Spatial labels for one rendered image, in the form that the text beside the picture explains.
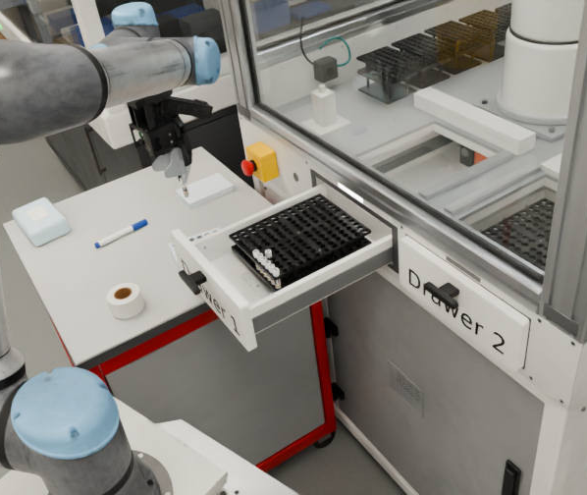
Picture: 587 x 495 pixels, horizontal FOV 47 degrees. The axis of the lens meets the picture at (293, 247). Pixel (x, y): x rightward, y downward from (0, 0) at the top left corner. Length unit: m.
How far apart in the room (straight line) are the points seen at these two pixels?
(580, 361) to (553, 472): 0.28
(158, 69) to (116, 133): 0.99
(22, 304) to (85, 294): 1.37
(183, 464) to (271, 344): 0.62
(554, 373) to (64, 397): 0.71
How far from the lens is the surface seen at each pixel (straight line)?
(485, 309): 1.13
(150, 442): 1.10
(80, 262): 1.63
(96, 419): 0.87
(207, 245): 1.36
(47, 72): 0.79
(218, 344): 1.53
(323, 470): 2.02
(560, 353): 1.08
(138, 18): 1.24
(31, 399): 0.90
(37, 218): 1.76
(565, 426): 1.20
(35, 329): 2.75
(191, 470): 1.05
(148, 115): 1.31
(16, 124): 0.79
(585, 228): 0.93
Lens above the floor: 1.67
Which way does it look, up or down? 37 degrees down
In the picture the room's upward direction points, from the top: 8 degrees counter-clockwise
